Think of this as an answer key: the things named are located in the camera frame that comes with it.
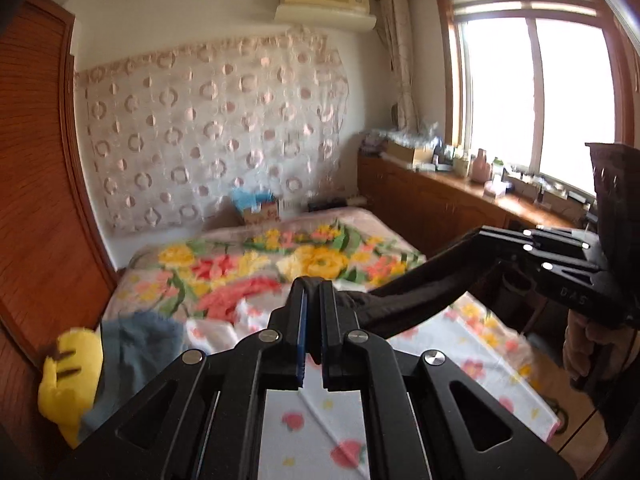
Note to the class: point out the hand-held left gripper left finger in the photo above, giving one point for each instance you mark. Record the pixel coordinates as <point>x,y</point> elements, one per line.
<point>301,330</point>

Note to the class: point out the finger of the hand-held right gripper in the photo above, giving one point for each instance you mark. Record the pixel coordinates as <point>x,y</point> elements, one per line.
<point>560,264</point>
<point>540,239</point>

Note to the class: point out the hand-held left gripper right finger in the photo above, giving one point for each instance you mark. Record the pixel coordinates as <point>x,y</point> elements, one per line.
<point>324,330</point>

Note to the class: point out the black pants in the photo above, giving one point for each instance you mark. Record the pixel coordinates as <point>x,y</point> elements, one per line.
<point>425,290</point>

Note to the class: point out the person's right hand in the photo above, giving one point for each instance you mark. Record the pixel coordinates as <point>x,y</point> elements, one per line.
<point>580,355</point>

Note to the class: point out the bright floral blanket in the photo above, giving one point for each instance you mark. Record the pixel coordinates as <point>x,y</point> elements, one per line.
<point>240,270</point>

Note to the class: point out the pink bottle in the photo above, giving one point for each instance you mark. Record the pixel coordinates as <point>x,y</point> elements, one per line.
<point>482,167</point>

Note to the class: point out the white flower-print bed sheet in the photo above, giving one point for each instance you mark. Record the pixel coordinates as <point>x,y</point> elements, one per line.
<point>310,435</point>

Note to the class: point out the long wooden cabinet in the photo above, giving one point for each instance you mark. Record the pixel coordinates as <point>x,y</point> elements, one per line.
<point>440,205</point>

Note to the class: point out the white jar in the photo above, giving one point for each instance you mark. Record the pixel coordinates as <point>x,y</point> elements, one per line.
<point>462,166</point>

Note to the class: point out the cardboard box with blue bag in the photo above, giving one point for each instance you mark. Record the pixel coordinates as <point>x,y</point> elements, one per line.
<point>257,210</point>

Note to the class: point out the wooden-framed window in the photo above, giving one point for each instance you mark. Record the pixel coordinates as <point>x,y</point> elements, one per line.
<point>530,95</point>

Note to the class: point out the folded blue jeans stack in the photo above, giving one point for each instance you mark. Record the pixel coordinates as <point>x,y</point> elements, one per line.
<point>145,330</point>

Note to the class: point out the open cardboard box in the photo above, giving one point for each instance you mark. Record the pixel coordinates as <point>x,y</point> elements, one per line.
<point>407,151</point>

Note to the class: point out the pale window drape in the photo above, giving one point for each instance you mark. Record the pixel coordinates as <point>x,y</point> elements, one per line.
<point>400,60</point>

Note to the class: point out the yellow plush toy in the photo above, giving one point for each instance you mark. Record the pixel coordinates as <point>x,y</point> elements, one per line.
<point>70,385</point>

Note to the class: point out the beige air conditioner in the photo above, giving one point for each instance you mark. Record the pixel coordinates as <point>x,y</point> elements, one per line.
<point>325,5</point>

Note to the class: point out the circle-patterned wall curtain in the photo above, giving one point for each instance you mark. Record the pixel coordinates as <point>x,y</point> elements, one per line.
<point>210,135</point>

